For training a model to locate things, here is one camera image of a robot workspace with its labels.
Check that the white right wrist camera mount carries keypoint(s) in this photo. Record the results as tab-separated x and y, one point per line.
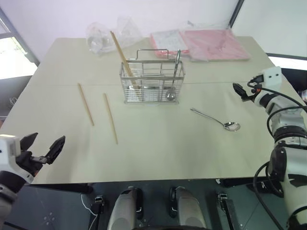
272	75

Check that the crumpled clear plastic bag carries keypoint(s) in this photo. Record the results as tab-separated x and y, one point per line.
129	31
98	38

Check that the black vertical post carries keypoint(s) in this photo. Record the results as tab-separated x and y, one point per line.
236	13

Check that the metal spoon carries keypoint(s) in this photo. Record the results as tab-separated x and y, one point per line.
176	69
231	126

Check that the large pink flat packet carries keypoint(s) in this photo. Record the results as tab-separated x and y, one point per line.
216	45

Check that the black table frame bar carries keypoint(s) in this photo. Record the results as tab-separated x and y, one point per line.
62	188

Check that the wooden chopstick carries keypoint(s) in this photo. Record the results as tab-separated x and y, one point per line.
85	104
120	51
110	118

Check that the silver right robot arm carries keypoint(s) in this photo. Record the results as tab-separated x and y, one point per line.
291	167

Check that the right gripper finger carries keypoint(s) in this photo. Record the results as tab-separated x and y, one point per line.
239	89
244	98

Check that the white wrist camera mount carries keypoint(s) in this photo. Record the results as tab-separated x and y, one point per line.
9	149
272	75

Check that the dark grey window frame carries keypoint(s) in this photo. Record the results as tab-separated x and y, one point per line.
21	40

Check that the silver rounded robot leg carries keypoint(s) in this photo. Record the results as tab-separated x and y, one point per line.
123	210
189	210

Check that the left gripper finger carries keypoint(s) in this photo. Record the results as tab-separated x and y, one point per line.
28	141
56	148

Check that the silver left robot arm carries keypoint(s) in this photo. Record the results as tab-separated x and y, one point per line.
7	184

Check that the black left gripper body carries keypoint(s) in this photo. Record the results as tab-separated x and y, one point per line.
27	160

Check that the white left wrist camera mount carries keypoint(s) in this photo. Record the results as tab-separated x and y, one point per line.
9	149

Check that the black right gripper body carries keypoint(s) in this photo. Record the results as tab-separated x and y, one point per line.
253	93

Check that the white pink printed packet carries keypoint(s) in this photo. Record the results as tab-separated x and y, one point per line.
168	40

